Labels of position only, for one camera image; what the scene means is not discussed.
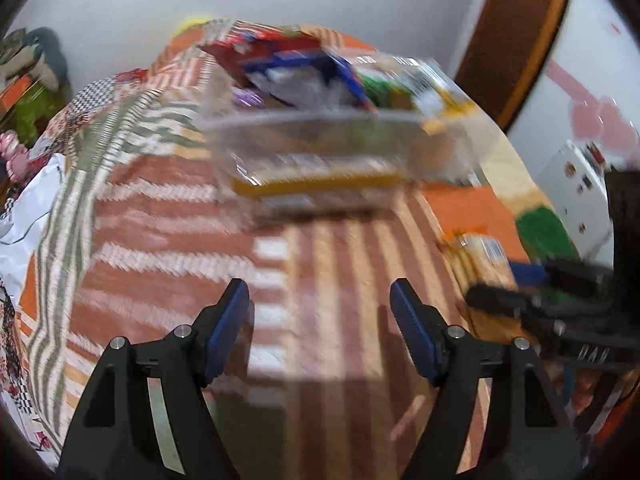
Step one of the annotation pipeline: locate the clear plastic storage box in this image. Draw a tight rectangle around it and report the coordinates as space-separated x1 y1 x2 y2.
200 50 482 227

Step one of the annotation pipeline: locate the checkered patchwork quilt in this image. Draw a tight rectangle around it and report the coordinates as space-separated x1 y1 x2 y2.
0 67 151 456

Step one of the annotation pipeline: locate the tan cracker pack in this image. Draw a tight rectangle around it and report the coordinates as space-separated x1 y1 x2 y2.
439 230 528 311

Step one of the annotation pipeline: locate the white wall socket plate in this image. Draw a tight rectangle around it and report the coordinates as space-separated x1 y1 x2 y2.
537 140 617 262

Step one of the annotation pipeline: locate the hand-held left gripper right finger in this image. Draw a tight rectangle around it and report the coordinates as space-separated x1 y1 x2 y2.
390 277 586 480

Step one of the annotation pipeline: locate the wooden door frame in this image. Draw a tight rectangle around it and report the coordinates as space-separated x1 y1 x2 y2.
452 0 577 134

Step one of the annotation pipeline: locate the green printed bag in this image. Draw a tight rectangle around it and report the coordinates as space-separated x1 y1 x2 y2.
10 87 59 142

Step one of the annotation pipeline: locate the pink plush toy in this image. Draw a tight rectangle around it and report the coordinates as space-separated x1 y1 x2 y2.
0 130 29 177

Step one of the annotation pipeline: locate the dark patterned cloth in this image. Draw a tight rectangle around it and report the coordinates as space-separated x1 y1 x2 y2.
0 30 27 62

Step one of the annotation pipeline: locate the orange cardboard box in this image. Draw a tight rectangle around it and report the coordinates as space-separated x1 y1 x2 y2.
0 72 37 112

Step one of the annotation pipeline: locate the grey-green cushion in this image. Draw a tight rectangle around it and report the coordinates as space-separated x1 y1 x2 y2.
25 27 72 92

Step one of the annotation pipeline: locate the white cloth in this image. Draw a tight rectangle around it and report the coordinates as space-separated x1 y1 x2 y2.
0 152 69 247

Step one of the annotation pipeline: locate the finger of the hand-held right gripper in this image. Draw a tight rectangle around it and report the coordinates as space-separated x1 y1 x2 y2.
509 259 616 292
466 282 552 320

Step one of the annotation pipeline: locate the pile of snack packets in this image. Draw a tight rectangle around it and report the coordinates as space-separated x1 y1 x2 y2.
200 29 476 136

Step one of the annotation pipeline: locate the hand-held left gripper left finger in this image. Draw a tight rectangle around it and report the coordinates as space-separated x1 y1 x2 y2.
57 277 251 480

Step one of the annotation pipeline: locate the pink wall sticker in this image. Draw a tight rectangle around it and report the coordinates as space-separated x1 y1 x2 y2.
545 59 640 147

